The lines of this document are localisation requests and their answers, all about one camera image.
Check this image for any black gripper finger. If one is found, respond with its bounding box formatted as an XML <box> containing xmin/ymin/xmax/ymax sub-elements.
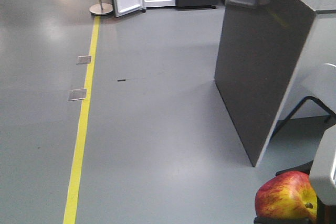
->
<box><xmin>254</xmin><ymin>217</ymin><xmax>312</xmax><ymax>224</ymax></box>

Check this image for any red yellow apple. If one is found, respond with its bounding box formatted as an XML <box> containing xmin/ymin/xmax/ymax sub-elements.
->
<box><xmin>255</xmin><ymin>171</ymin><xmax>318</xmax><ymax>223</ymax></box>

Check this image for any grey speckled kitchen counter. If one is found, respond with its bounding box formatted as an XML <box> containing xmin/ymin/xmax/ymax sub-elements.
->
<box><xmin>214</xmin><ymin>0</ymin><xmax>335</xmax><ymax>166</ymax></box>

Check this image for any metal floor plate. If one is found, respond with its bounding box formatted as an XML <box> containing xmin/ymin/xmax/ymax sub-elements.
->
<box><xmin>68</xmin><ymin>88</ymin><xmax>87</xmax><ymax>101</ymax></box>
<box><xmin>76</xmin><ymin>55</ymin><xmax>92</xmax><ymax>65</ymax></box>

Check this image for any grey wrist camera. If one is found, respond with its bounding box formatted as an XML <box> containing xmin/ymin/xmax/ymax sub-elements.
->
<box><xmin>309</xmin><ymin>125</ymin><xmax>335</xmax><ymax>206</ymax></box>

